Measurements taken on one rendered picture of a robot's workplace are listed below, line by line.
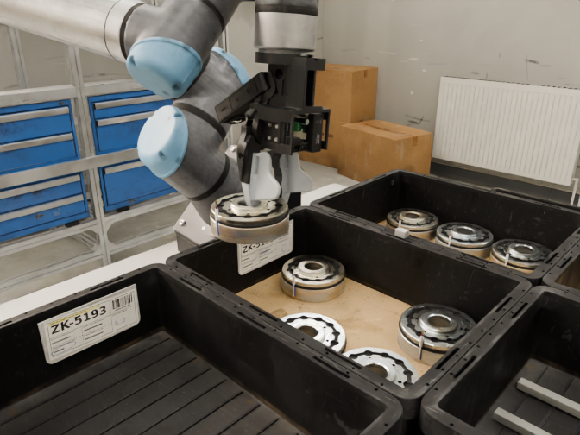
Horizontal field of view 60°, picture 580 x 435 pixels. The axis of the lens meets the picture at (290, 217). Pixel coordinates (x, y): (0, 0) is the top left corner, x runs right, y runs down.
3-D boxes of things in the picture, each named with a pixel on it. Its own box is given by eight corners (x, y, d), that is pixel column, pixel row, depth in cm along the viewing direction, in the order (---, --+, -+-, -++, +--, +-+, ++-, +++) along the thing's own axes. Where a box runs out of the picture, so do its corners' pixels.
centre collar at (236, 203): (223, 206, 66) (223, 201, 66) (250, 197, 69) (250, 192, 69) (248, 217, 63) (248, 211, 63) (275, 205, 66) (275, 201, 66)
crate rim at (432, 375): (160, 274, 71) (159, 259, 70) (305, 216, 90) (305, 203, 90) (409, 426, 45) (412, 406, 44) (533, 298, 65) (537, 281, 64)
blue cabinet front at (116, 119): (104, 211, 248) (86, 97, 227) (218, 179, 296) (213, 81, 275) (107, 213, 247) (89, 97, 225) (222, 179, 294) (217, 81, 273)
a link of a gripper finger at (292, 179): (305, 222, 67) (301, 156, 63) (273, 211, 71) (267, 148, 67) (319, 213, 69) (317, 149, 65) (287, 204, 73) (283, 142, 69)
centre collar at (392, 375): (344, 376, 58) (345, 372, 58) (368, 356, 61) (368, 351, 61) (381, 396, 55) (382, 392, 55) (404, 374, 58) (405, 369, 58)
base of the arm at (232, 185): (193, 223, 109) (160, 199, 102) (225, 165, 113) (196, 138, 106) (240, 235, 99) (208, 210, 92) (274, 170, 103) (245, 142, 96)
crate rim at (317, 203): (305, 216, 90) (305, 203, 90) (396, 178, 110) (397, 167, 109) (533, 298, 65) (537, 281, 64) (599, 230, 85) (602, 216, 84)
